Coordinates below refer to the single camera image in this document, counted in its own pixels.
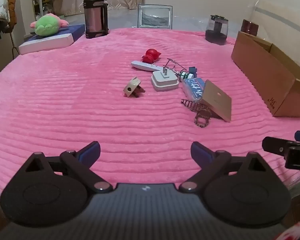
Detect brown comb hair clip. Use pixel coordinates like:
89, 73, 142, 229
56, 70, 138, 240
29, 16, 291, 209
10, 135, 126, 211
181, 99, 202, 112

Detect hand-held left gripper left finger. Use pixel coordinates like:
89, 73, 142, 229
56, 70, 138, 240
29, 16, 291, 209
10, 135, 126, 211
25, 141, 113, 193

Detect blue packet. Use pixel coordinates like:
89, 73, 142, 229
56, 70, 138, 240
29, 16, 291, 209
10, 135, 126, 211
182, 77, 206, 102

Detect white power adapter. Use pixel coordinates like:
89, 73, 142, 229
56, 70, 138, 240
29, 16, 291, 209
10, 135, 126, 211
150, 66, 180, 92

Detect blue white flat box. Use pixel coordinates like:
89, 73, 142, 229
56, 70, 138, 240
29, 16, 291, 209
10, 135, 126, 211
18, 24, 86, 55

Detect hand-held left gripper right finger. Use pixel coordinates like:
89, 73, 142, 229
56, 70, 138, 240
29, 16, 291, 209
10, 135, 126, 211
191, 141, 268, 193

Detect green pink plush toy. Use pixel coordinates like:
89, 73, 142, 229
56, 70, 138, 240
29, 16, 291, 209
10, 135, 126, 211
30, 14, 70, 36

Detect brown cardboard box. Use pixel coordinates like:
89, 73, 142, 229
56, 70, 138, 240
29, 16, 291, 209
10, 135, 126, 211
231, 31, 300, 117

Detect glass jar dark base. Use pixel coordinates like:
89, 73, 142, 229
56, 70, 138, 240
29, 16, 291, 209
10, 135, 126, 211
205, 14, 229, 46

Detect orange brown jacket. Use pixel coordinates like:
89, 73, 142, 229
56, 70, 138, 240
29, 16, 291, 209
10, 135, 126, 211
7, 0, 17, 33

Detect white remote control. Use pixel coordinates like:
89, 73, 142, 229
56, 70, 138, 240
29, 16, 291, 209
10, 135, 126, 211
131, 60, 165, 72

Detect green white spool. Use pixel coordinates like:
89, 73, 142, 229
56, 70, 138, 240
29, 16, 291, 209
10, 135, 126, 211
179, 71, 195, 82

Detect beige plug adapter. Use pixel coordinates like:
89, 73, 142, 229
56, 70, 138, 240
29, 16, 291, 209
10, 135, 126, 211
123, 77, 145, 98

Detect red cat figurine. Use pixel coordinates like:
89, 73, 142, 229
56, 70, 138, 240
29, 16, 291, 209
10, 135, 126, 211
142, 49, 162, 64

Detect steel thermos flask black handle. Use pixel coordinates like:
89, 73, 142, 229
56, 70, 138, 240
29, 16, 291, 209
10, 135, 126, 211
84, 0, 109, 39

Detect dark red tumbler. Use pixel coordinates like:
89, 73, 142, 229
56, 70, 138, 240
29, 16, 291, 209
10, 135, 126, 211
241, 19, 259, 37

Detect pink ribbed blanket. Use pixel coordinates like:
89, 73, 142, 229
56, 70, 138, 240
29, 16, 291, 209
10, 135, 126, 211
0, 27, 300, 205

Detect leopard print hair claw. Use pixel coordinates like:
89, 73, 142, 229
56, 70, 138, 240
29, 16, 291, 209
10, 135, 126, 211
194, 105, 212, 128

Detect tan square flat box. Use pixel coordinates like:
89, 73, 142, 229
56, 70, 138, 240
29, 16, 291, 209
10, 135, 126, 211
199, 79, 232, 122

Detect silver photo frame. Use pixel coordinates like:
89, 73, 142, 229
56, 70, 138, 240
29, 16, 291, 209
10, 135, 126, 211
137, 4, 173, 30

